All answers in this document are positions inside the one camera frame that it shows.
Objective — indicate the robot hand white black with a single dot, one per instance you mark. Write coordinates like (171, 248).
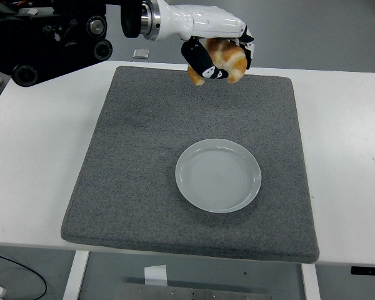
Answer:
(206, 22)

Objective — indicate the croissant bread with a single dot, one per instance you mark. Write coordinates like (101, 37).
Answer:
(231, 59)

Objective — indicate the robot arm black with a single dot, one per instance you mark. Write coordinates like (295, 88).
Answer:
(34, 40)

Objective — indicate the pale grey round plate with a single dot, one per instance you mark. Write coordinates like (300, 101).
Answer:
(218, 176)

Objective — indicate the grey metal plate with screws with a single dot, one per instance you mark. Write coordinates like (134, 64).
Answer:
(193, 293)

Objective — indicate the silver floor socket cover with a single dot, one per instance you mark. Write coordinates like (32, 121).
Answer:
(141, 53)

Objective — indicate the grey felt mat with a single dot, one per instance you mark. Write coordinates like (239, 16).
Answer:
(137, 156)

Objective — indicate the white table leg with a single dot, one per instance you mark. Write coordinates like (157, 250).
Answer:
(76, 275)
(311, 282)

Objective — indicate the black table control panel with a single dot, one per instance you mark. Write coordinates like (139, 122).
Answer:
(368, 270)

